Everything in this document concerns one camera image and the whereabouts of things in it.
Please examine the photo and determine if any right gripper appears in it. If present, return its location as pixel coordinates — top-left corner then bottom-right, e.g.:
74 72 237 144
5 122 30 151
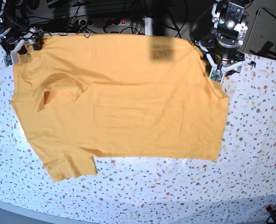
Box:
4 29 44 66

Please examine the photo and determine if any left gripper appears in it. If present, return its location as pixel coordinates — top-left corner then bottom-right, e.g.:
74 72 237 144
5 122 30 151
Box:
195 41 256 83

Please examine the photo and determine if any yellow T-shirt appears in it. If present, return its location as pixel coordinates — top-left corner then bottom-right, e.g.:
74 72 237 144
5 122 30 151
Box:
11 34 229 182

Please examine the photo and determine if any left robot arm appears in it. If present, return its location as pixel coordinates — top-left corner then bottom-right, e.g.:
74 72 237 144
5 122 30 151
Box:
193 0 256 83

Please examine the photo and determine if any white power strip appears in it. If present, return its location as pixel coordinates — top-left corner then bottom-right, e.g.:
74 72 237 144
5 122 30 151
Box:
70 18 131 27

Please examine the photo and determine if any terrazzo patterned table cloth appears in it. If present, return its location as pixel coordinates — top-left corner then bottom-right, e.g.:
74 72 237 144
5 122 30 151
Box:
0 48 276 224

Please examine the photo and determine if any red black corner clamp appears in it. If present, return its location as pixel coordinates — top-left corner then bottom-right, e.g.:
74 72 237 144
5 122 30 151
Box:
265 205 276 224

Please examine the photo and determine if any white metal post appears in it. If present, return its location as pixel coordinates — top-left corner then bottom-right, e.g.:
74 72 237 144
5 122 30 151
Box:
144 17 153 36

